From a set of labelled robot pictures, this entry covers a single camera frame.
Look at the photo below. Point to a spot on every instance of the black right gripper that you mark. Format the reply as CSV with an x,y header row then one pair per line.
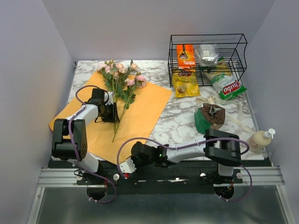
x,y
133,157

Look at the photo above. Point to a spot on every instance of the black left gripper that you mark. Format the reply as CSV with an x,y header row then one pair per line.
x,y
114,115

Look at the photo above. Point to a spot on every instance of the orange wrapping paper sheet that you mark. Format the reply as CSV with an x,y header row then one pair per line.
x,y
137,121

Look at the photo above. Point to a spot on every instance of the pink fake flower bunch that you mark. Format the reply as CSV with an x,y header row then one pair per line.
x,y
125,84

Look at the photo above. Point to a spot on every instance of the green brown snack bag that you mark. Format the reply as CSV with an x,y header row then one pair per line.
x,y
209,116

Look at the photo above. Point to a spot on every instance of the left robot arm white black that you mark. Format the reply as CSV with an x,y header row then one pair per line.
x,y
69,142

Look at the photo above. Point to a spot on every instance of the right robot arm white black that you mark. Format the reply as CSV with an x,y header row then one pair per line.
x,y
221,147

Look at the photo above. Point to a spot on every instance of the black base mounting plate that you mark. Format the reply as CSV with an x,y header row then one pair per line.
x,y
190,177

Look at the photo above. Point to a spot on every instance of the yellow lays chip bag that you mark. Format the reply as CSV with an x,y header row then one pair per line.
x,y
185,83

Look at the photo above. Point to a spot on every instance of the orange razor package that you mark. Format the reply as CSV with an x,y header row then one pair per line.
x,y
185,56

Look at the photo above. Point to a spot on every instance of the green white cassava chip bag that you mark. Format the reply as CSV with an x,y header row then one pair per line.
x,y
223,80

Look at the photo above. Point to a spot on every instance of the silver foil packet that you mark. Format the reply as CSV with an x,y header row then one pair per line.
x,y
206,55

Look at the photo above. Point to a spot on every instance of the cream lotion pump bottle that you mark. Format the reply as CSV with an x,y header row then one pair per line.
x,y
260,140

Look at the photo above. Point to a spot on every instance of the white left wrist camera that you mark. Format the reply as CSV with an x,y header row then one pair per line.
x,y
109,98

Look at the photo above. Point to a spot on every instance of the black wire basket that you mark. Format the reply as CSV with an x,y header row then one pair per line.
x,y
229,46

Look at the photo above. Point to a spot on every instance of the aluminium frame rail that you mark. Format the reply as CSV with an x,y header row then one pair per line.
x,y
65,178

